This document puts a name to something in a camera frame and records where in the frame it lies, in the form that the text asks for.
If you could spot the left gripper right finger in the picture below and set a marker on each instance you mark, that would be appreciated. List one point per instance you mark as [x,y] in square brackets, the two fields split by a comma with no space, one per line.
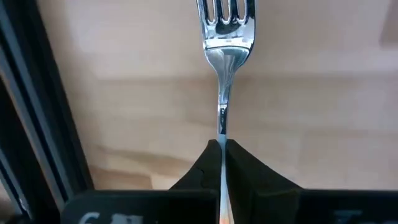
[248,177]

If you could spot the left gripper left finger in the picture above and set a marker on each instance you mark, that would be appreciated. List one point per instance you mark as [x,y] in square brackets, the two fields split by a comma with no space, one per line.
[205,171]

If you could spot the silver metal fork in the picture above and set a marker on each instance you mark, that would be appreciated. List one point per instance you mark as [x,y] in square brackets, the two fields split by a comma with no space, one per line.
[228,62]

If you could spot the black table frame rail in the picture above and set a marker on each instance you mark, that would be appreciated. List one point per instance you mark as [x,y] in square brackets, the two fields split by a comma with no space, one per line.
[34,109]

